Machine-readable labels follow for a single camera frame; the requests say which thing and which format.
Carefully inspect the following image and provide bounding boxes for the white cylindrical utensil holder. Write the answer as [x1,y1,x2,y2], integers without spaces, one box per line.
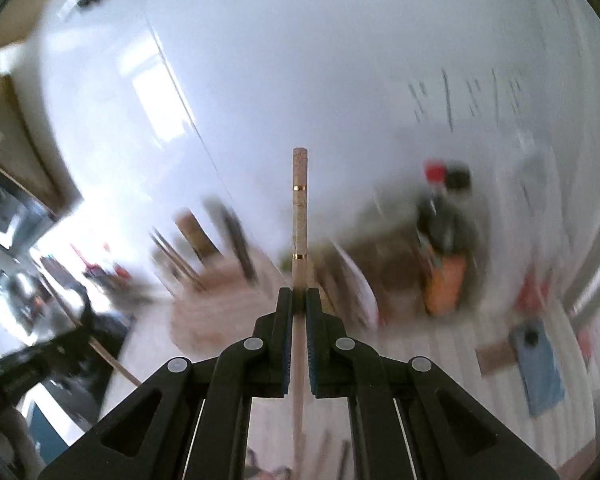
[170,249,380,358]

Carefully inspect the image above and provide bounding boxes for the pale speckled chopstick gold bands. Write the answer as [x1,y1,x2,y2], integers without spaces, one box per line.
[290,148,308,479]

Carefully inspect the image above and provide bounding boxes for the blue phone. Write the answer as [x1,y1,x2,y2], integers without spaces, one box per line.
[508,318,565,417]

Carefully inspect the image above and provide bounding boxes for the dark bottle red cap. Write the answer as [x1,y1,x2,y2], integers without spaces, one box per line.
[416,159,480,318]

